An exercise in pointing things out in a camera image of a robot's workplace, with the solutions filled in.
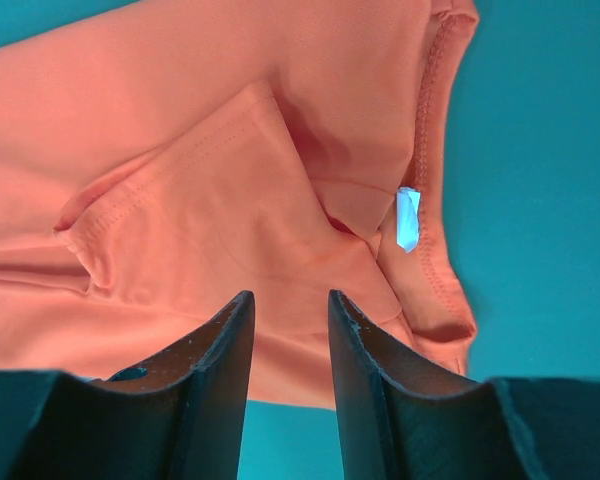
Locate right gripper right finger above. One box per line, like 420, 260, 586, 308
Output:
328, 290, 600, 479

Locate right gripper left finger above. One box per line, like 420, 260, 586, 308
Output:
0, 291, 255, 479

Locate orange t-shirt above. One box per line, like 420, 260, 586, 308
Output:
0, 1, 478, 408

